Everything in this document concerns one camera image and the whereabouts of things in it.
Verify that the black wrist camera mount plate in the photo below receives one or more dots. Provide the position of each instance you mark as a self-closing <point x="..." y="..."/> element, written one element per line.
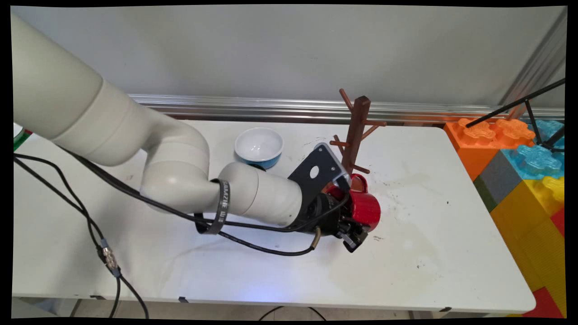
<point x="307" y="185"/>

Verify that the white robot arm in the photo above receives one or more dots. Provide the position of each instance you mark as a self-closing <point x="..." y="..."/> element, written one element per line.
<point x="67" y="90"/>

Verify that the white bowl blue outside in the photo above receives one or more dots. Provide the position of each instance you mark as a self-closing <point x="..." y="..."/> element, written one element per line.
<point x="259" y="144"/>

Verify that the grey blue large toy block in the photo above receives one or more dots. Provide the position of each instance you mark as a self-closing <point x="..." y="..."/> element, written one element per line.
<point x="499" y="176"/>

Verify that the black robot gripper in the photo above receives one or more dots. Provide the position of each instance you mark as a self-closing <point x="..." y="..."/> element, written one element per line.
<point x="323" y="214"/>

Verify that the brown wooden mug tree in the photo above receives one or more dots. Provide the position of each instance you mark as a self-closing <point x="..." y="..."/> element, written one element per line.
<point x="356" y="131"/>

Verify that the black tripod stand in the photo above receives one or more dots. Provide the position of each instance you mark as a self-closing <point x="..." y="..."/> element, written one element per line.
<point x="515" y="104"/>

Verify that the blue translucent toy block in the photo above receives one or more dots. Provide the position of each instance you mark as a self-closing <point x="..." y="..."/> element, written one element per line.
<point x="548" y="128"/>

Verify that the long horizontal aluminium rail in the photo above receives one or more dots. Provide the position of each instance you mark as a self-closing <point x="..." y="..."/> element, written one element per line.
<point x="271" y="108"/>

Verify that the orange large toy block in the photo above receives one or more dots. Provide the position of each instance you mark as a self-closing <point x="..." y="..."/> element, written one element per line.
<point x="469" y="151"/>

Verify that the red ceramic mug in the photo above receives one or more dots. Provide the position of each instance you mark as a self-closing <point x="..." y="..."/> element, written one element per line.
<point x="365" y="210"/>

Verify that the slanted aluminium frame profile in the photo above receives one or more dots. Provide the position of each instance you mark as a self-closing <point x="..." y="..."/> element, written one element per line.
<point x="537" y="63"/>

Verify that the red large toy block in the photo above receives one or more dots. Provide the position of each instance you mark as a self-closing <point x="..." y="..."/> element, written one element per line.
<point x="544" y="304"/>
<point x="559" y="223"/>

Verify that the green large toy block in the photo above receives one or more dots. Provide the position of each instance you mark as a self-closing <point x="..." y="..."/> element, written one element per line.
<point x="483" y="194"/>

